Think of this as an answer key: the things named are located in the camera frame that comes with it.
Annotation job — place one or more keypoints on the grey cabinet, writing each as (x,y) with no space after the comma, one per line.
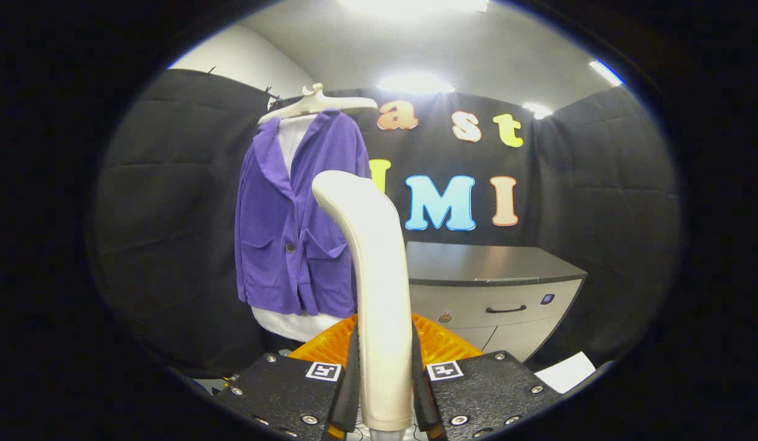
(495,263)

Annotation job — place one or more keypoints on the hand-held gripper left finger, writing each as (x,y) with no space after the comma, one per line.
(349,386)

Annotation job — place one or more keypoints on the twin strip ceiling light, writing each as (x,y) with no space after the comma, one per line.
(605,72)

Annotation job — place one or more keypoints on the white clothes hanger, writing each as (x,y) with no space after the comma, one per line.
(317,105)

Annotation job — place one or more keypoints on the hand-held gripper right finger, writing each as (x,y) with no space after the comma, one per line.
(420,386)

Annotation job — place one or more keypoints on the white paper sheet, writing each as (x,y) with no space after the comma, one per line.
(565,372)

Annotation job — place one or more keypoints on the white garment steamer head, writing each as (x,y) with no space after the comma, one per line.
(378,275)

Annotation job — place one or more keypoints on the small ceiling light panel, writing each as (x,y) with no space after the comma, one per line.
(537,110)

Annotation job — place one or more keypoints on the purple jacket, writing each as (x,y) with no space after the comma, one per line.
(274,245)

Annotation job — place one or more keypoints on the large ceiling light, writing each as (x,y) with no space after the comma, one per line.
(415,6)

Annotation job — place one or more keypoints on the white ironing pad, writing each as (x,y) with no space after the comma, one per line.
(293,324)

